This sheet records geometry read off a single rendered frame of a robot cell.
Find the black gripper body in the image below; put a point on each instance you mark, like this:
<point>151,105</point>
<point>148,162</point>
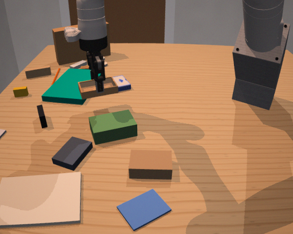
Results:
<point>93,47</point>

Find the blue flat rectangular pad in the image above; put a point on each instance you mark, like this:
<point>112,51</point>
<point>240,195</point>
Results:
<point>143,209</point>

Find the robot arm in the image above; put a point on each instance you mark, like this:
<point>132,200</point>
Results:
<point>263,23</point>

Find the small olive block with orange top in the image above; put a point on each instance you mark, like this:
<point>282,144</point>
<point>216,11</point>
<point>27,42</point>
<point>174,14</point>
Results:
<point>20,91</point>

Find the green flat rectangular slab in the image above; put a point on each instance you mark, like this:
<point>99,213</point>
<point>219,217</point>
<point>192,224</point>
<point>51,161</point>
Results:
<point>65,89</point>

